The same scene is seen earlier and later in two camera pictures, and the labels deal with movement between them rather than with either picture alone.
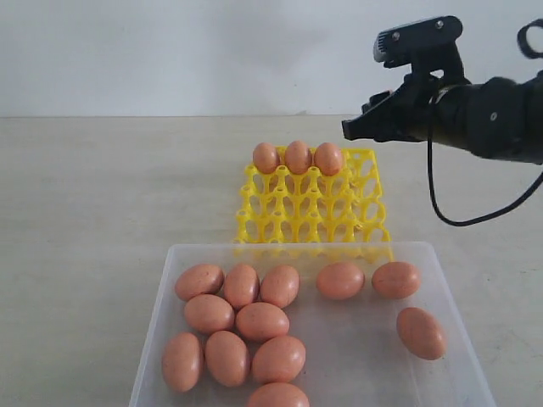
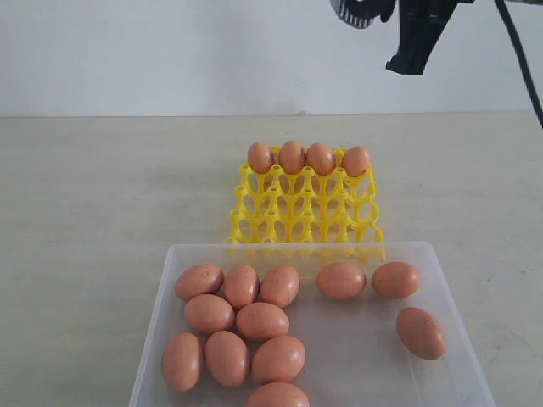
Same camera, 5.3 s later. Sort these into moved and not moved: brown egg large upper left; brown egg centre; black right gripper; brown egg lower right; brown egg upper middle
Moved: black right gripper
Not moved: brown egg upper middle; brown egg lower right; brown egg large upper left; brown egg centre
